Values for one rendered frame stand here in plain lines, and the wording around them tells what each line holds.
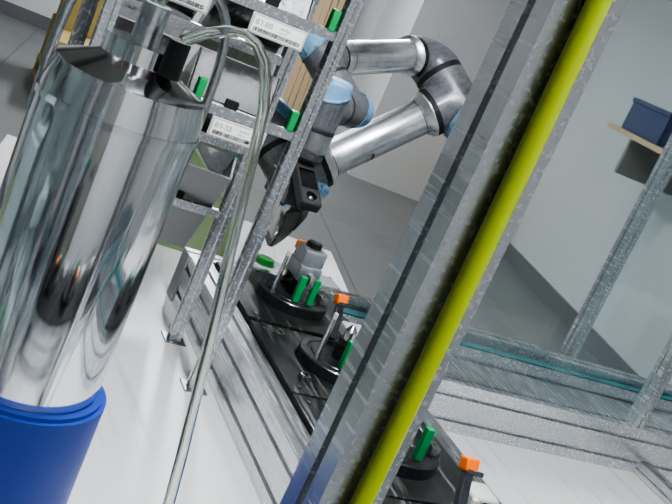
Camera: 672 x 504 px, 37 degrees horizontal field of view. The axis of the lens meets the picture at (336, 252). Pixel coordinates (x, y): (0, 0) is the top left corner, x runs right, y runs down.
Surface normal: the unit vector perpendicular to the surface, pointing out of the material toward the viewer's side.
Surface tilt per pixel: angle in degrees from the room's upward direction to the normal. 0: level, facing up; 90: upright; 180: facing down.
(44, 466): 90
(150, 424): 0
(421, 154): 90
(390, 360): 90
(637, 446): 90
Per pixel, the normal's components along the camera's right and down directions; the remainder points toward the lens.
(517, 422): 0.33, 0.39
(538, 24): -0.86, -0.26
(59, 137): -0.33, 0.11
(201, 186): -0.15, 0.86
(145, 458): 0.40, -0.88
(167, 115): 0.66, 0.27
